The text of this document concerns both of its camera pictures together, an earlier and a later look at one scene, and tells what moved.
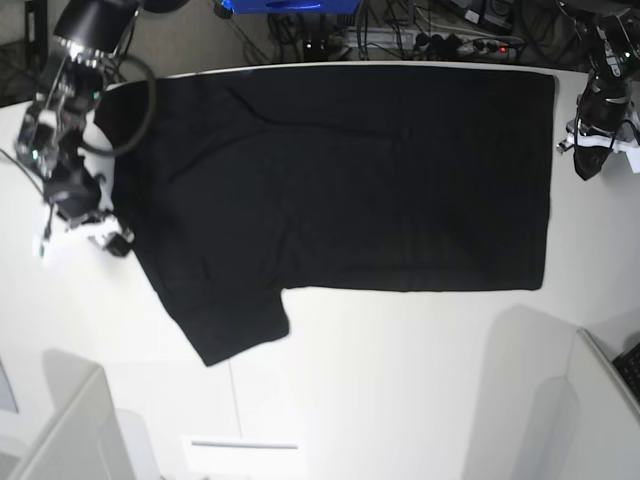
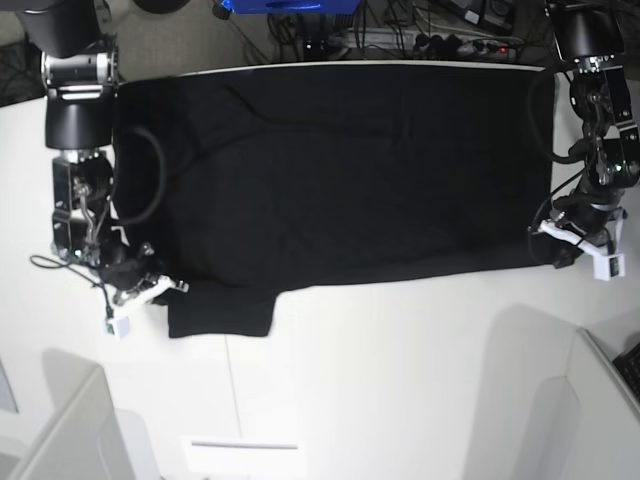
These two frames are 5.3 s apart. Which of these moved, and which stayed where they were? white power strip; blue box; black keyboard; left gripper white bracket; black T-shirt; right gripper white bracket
Moved: right gripper white bracket; left gripper white bracket
Stayed: black keyboard; blue box; white power strip; black T-shirt
